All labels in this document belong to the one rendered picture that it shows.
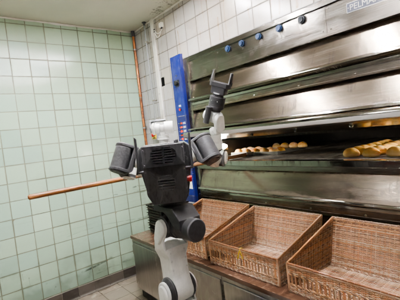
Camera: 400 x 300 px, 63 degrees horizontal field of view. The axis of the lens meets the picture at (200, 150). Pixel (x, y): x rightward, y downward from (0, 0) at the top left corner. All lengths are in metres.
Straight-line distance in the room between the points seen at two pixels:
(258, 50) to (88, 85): 1.79
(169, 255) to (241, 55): 1.49
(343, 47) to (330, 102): 0.30
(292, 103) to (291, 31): 0.45
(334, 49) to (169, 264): 1.49
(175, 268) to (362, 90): 1.37
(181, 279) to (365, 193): 1.10
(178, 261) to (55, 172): 1.82
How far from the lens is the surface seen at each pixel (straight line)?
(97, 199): 3.43
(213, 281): 2.20
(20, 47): 3.37
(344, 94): 2.01
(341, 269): 2.08
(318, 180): 2.15
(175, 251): 1.78
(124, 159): 1.68
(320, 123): 1.90
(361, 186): 2.02
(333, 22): 2.09
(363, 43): 1.97
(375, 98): 1.91
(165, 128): 1.69
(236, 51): 2.54
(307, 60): 2.13
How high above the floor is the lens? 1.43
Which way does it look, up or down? 3 degrees down
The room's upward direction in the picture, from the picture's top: 6 degrees counter-clockwise
